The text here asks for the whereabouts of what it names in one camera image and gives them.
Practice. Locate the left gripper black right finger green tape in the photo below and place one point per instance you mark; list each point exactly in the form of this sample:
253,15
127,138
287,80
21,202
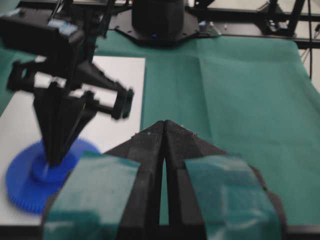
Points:
214,195

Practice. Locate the left gripper black left finger green tape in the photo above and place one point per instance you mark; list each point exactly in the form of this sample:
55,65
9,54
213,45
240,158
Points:
111,196

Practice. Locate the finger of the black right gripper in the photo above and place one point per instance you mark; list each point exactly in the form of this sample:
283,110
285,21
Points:
48,105
73,115

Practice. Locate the black other arm gripper body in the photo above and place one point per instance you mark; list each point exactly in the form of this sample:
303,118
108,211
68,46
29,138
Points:
87,73

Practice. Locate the blue gear with hub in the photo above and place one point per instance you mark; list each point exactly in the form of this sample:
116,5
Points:
30,181

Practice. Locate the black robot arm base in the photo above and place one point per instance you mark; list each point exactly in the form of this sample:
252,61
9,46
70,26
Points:
162,23

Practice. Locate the white rectangular board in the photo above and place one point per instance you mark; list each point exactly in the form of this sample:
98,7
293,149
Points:
19,125

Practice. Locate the green table cloth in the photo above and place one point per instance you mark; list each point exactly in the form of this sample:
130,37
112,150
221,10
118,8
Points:
247,96

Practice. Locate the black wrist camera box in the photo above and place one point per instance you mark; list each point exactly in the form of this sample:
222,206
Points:
38,32

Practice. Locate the black metal frame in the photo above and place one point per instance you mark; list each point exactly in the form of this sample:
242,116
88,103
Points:
203,12

